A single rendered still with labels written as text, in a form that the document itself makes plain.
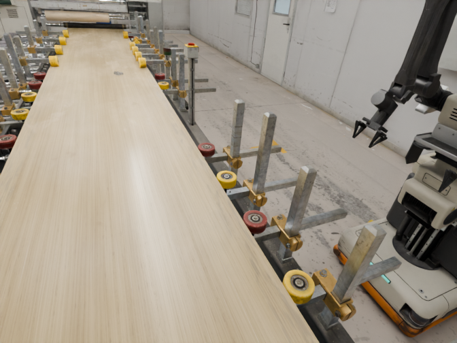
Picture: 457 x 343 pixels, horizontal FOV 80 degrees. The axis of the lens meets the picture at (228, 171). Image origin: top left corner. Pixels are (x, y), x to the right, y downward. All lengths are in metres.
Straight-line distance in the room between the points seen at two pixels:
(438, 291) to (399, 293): 0.20
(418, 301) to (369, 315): 0.31
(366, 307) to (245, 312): 1.36
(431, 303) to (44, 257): 1.71
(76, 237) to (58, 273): 0.12
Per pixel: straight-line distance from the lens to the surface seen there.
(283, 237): 1.00
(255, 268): 0.79
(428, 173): 1.59
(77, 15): 4.84
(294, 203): 0.90
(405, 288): 1.83
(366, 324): 1.94
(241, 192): 1.15
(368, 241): 0.71
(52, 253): 0.90
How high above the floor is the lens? 1.52
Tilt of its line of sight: 34 degrees down
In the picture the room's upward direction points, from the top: 5 degrees clockwise
